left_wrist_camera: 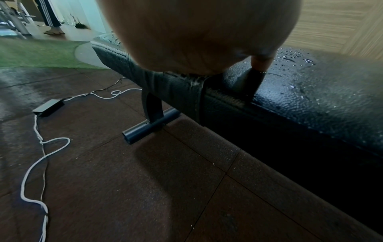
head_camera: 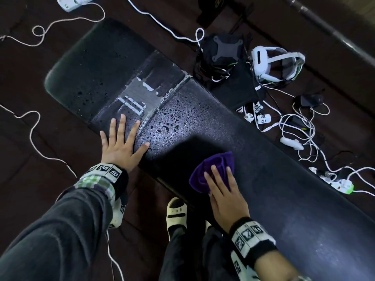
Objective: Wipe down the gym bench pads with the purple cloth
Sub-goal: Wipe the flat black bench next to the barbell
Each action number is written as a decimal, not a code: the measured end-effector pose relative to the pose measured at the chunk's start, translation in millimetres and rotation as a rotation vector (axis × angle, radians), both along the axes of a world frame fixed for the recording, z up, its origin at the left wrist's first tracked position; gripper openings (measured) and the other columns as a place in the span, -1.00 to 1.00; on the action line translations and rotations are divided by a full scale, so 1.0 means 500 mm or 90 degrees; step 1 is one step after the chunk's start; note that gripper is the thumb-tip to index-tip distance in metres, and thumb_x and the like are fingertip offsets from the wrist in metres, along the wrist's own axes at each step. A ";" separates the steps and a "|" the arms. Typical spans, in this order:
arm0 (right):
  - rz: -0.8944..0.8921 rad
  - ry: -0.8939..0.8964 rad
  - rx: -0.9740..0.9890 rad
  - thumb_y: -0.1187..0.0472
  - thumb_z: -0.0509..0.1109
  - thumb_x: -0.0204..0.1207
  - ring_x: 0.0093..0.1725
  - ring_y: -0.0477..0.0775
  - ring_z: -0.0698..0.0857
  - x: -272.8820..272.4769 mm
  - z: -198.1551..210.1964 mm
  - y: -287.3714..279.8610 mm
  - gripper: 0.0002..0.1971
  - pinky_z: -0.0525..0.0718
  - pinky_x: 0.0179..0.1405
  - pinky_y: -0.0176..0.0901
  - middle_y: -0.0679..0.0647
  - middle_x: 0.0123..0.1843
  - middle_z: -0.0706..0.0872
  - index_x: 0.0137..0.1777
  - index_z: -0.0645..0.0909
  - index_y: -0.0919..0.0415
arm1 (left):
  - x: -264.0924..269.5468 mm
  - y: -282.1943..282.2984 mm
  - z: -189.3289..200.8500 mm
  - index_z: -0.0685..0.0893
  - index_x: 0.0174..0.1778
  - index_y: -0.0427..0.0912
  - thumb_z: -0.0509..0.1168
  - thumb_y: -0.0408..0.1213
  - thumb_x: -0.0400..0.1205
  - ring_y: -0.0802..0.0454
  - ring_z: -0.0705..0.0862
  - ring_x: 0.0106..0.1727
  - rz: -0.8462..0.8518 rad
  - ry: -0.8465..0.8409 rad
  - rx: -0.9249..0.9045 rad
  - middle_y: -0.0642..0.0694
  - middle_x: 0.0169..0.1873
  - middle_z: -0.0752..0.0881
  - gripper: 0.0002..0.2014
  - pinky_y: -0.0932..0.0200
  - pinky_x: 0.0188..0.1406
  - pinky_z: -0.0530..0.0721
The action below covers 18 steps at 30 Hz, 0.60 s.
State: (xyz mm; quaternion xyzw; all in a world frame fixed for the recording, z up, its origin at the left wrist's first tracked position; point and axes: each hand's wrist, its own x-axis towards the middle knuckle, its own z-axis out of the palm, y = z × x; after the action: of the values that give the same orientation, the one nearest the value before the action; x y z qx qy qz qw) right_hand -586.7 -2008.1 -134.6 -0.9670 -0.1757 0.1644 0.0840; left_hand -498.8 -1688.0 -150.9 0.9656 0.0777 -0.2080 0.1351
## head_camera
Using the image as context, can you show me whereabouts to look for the white headset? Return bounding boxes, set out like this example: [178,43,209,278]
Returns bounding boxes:
[251,46,306,84]

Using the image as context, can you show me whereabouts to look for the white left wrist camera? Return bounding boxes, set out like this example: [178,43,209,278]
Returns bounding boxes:
[108,196,128,229]

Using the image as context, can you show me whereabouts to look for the person's dark trousers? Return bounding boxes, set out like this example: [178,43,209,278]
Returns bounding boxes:
[158,225,235,281]

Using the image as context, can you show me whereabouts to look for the person's right hand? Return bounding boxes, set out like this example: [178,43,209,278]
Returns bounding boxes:
[204,165,251,234]

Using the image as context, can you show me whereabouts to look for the person's right forearm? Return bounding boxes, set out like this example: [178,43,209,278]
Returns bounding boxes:
[255,250,311,281]

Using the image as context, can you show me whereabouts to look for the black cap with grey bracket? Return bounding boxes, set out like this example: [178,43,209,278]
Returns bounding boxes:
[199,33,250,81]

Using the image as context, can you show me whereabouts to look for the person's left forearm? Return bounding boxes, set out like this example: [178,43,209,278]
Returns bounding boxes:
[0,177,115,281]

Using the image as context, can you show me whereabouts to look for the black charger with white cord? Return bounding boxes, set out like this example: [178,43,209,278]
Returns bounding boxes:
[294,90,331,116]

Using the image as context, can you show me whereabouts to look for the thick white power cord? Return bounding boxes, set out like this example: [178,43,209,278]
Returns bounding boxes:
[125,0,205,46]

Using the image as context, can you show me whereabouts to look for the tangle of white cables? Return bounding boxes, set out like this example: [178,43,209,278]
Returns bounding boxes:
[237,82,329,164]

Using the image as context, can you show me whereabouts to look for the black flat pouch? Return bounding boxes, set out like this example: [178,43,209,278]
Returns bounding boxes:
[211,61,266,110]

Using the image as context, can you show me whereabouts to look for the black right wristband with markers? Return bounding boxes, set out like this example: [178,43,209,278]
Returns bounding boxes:
[229,218,278,267]

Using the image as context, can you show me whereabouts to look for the black bench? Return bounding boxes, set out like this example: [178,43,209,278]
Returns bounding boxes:
[44,19,375,281]

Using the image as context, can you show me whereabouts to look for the white power strip green end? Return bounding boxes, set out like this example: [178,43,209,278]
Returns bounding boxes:
[56,0,102,12]
[308,166,355,194]

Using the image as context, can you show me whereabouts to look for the steel barbell bar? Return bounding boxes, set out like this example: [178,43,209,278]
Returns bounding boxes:
[278,0,375,60]

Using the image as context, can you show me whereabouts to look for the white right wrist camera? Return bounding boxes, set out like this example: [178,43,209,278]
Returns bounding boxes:
[230,250,261,281]

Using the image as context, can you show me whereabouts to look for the person's left hand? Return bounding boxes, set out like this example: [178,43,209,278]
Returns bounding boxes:
[99,114,150,173]

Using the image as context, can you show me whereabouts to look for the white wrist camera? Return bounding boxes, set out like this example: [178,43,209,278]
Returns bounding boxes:
[108,196,128,229]
[230,250,261,281]

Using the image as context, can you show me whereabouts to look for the thin white floor cable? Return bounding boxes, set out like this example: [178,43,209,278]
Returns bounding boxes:
[0,2,106,179]

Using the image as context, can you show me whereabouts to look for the long white charging cable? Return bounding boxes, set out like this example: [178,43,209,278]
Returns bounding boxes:
[322,165,375,198]

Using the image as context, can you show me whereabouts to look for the person's white left sandal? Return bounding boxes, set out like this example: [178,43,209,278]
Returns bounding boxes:
[166,197,188,240]

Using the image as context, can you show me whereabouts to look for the white handheld controller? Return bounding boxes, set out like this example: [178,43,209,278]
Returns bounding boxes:
[280,137,304,151]

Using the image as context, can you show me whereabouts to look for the purple cleaning cloth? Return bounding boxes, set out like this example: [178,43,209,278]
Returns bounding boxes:
[189,151,236,194]

